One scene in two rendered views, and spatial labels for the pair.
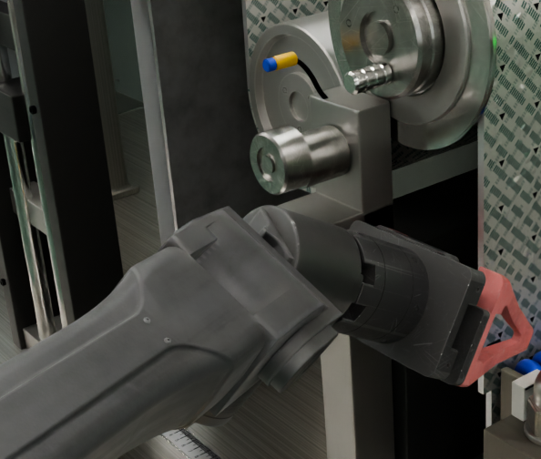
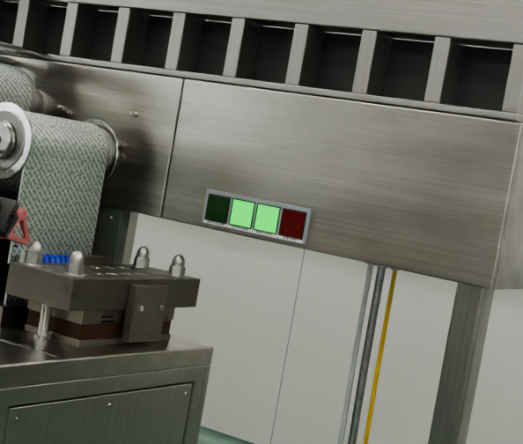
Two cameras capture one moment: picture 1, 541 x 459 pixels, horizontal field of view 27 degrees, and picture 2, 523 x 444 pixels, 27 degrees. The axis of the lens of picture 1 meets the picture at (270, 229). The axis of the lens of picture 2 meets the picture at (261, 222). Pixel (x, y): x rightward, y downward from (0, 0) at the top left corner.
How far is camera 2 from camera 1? 1.52 m
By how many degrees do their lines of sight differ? 32
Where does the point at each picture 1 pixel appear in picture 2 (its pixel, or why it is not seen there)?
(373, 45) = not seen: outside the picture
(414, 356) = not seen: outside the picture
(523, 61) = (38, 154)
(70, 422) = not seen: outside the picture
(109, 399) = not seen: outside the picture
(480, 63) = (26, 148)
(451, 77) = (17, 152)
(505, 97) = (32, 163)
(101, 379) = not seen: outside the picture
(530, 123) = (38, 174)
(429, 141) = (5, 174)
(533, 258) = (32, 221)
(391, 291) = not seen: outside the picture
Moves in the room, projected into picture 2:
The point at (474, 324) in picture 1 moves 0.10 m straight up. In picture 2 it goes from (13, 219) to (22, 166)
